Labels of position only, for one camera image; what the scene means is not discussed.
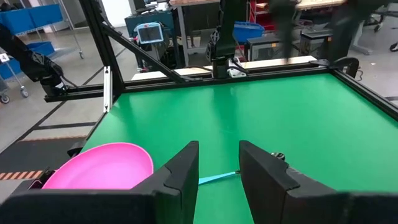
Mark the black metal rig frame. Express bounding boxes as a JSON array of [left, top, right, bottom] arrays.
[[43, 0, 398, 122]]

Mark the wood-topped workbench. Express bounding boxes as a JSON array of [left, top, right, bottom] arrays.
[[169, 0, 222, 67]]

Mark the teal-handled black spoon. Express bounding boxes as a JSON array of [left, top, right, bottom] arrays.
[[198, 151, 286, 185]]

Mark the long blue storage bin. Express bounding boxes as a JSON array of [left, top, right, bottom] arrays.
[[0, 3, 65, 35]]

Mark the pink round plate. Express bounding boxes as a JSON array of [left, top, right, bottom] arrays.
[[42, 142, 155, 190]]

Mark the black equipment box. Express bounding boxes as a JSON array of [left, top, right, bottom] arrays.
[[244, 35, 289, 62]]

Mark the metal wheeled cart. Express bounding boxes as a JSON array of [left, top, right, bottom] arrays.
[[0, 0, 85, 104]]

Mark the person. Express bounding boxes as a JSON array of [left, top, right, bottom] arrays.
[[269, 0, 389, 63]]

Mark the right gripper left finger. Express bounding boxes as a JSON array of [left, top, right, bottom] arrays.
[[0, 140, 200, 224]]

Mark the red background equipment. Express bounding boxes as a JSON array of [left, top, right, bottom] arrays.
[[248, 0, 272, 29]]

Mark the silver frame bracket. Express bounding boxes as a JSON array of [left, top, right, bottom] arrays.
[[103, 65, 112, 113]]

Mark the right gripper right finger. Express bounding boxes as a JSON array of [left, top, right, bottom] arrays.
[[238, 139, 398, 224]]

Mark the green table mat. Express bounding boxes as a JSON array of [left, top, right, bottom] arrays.
[[82, 73, 398, 224]]

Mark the blue-framed tablet screen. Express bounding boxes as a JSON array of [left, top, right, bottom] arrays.
[[136, 22, 165, 45]]

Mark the black cabinet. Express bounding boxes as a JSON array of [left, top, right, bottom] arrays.
[[298, 30, 333, 59]]

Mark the blue plastic bin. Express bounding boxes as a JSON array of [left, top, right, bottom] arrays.
[[232, 21, 265, 44]]

